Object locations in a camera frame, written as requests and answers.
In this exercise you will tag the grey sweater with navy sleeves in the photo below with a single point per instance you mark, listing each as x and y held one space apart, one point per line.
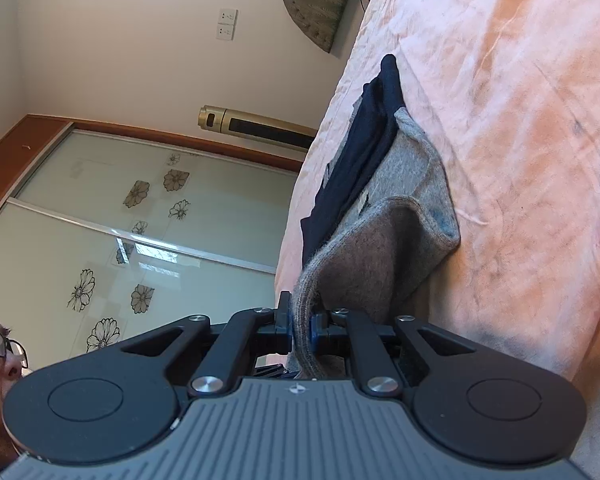
380 255

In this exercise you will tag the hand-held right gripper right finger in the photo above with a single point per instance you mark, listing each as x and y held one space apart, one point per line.
317 332

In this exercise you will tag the olive upholstered headboard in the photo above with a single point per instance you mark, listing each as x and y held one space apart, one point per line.
320 5

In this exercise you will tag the glass wardrobe sliding doors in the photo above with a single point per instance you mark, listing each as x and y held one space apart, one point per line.
80 210

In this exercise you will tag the gold tower air conditioner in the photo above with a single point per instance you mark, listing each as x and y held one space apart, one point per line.
250 125

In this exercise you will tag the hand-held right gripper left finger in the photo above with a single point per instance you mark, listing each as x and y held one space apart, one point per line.
287 332

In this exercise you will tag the pink blanket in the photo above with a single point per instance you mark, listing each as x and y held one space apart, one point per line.
530 160

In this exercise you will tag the white wall socket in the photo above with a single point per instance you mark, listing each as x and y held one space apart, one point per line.
227 24

